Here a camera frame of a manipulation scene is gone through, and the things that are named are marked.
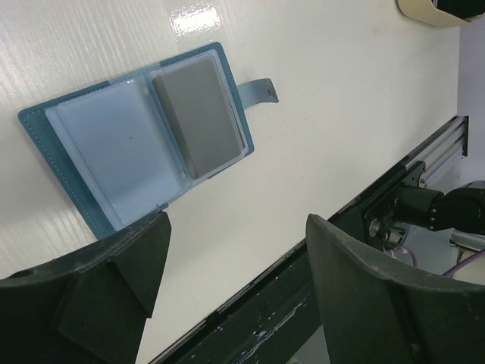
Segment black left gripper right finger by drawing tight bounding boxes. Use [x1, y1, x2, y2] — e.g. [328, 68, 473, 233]
[305, 215, 484, 363]

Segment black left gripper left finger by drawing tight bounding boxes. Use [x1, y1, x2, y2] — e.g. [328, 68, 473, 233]
[1, 212, 171, 363]

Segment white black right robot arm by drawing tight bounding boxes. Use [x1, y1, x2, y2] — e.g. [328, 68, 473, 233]
[393, 180, 484, 250]

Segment beige oval card tray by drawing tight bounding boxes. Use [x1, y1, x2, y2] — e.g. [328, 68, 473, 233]
[397, 0, 483, 28]

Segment stack of credit cards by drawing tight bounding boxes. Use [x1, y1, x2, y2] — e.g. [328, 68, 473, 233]
[431, 0, 485, 20]

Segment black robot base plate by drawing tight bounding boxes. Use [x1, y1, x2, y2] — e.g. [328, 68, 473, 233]
[154, 242, 321, 363]

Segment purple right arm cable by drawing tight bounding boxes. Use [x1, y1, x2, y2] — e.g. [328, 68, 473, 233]
[386, 248, 485, 278]

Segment aluminium front rail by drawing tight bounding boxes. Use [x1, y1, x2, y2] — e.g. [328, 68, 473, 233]
[402, 116, 469, 178]

